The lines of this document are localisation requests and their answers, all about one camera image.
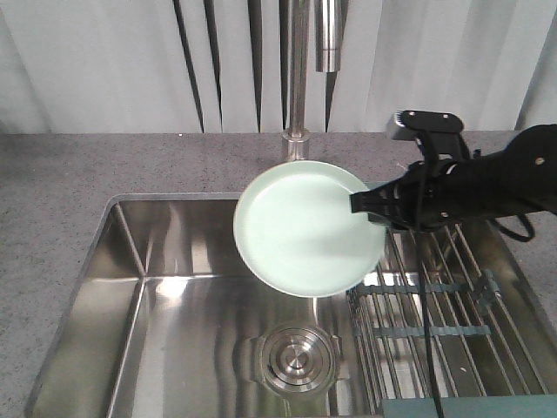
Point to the light green round plate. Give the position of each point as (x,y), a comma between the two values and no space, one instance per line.
(295,230)

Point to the stainless steel faucet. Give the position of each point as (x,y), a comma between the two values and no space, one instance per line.
(328,23)

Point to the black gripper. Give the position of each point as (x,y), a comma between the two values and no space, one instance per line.
(400,199)

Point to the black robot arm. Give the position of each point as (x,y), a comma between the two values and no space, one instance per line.
(517,180)

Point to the white pleated curtain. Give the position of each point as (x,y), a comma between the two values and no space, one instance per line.
(221,66)

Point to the stainless steel sink basin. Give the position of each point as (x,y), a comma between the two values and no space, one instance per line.
(167,322)

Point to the grey metal drying rack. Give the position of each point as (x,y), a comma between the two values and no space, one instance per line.
(455,304)

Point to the round steel drain cover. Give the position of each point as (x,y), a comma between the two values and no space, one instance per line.
(298,360)

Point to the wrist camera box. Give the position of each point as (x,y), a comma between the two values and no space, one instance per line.
(444,127)

